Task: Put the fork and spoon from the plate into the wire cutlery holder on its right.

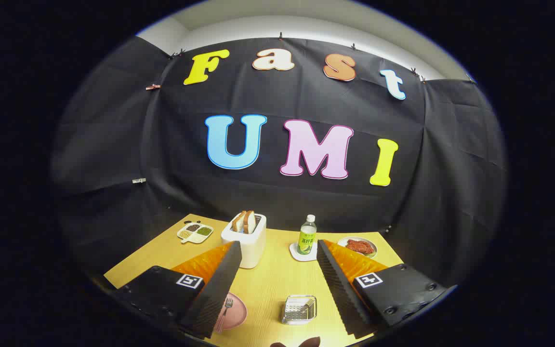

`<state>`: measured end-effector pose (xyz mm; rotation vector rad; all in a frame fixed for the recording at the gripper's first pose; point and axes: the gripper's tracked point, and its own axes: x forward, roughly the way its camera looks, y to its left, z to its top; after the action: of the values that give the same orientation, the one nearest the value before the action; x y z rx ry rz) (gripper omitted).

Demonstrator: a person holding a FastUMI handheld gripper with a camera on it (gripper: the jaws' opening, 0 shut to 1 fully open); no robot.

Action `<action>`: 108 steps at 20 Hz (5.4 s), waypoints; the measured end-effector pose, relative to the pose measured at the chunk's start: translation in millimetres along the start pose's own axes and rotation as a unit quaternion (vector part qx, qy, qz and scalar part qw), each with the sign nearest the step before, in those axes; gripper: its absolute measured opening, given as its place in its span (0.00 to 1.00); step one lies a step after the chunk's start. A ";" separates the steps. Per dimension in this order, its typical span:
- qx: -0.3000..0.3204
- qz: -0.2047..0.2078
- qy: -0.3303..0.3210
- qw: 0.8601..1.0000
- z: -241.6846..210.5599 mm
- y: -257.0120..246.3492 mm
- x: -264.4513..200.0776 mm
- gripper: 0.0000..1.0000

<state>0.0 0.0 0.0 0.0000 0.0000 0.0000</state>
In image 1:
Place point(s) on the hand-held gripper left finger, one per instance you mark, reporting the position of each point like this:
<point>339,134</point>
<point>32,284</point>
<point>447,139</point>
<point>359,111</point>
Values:
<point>215,294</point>

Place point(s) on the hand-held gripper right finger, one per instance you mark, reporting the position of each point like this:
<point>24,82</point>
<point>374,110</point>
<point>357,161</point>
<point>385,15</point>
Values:
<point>340,294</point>

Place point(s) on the pink plate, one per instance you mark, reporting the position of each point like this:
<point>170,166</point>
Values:
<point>238,313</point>

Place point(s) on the plate of meat and vegetables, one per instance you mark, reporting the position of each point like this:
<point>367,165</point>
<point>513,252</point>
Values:
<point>359,246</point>

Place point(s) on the white toaster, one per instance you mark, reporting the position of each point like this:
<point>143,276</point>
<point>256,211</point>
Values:
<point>248,248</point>

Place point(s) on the white coaster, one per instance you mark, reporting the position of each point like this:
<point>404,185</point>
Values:
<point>297,254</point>

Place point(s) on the green label drink bottle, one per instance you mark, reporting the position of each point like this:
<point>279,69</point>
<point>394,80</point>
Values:
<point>307,238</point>

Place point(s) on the white divided snack dish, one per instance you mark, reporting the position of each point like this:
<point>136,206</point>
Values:
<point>194,233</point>

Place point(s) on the bread slice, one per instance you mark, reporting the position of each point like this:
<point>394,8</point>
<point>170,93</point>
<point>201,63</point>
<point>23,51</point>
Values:
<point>249,221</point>
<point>237,221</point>

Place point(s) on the copper clip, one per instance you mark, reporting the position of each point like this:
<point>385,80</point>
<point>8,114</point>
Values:
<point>152,86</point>

